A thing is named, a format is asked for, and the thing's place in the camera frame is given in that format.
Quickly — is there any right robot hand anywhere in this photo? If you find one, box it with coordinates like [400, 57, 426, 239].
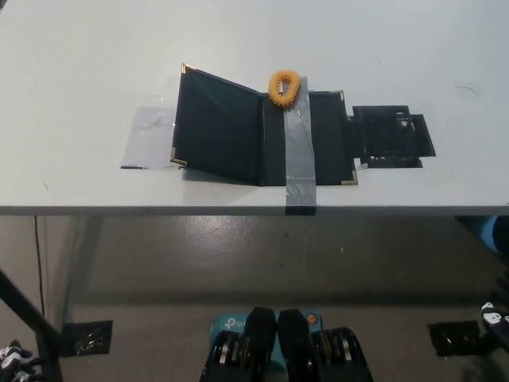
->
[479, 301, 509, 340]

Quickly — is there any thin black cable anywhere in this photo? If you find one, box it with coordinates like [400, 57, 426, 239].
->
[33, 216, 45, 315]

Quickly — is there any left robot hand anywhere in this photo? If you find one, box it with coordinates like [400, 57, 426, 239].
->
[0, 339, 41, 382]

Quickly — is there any black tape patch on desk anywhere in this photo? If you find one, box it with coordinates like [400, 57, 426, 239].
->
[347, 104, 437, 169]

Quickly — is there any black curved table foot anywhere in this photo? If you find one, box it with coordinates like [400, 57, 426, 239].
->
[476, 328, 509, 356]

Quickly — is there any grey duct tape strip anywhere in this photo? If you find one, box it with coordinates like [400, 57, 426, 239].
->
[281, 74, 320, 217]

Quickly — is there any blue object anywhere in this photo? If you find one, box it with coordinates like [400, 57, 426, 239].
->
[479, 216, 509, 254]

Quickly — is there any black floor tape patch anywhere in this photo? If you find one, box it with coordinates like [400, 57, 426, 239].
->
[426, 319, 483, 357]
[62, 319, 114, 357]

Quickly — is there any clear plastic tape sheet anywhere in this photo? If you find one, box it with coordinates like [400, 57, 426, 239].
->
[119, 75, 188, 171]

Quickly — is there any teal tp-link box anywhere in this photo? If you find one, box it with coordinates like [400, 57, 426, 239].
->
[209, 309, 322, 369]

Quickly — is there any orange spiky ring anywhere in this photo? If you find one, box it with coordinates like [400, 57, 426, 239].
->
[266, 69, 302, 108]

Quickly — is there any black USC diary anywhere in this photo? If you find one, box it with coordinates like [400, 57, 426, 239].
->
[169, 62, 359, 188]

